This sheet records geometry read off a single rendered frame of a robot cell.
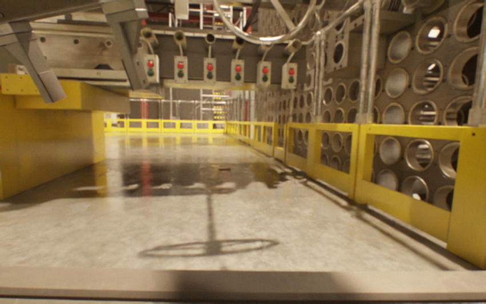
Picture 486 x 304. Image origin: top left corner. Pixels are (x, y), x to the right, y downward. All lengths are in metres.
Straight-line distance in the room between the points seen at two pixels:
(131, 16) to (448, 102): 1.98
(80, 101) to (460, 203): 1.66
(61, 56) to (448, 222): 2.03
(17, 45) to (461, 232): 1.10
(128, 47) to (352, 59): 2.20
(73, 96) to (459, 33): 2.34
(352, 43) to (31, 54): 2.27
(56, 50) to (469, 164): 2.02
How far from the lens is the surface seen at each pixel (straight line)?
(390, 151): 2.58
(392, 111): 2.54
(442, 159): 2.13
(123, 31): 0.35
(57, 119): 2.01
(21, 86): 1.53
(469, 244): 1.00
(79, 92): 1.55
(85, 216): 1.19
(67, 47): 1.88
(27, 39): 0.44
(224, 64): 1.66
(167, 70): 1.66
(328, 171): 1.60
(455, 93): 2.08
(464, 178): 0.97
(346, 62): 2.39
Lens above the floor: 0.39
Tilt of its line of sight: 7 degrees down
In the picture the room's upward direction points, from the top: 1 degrees clockwise
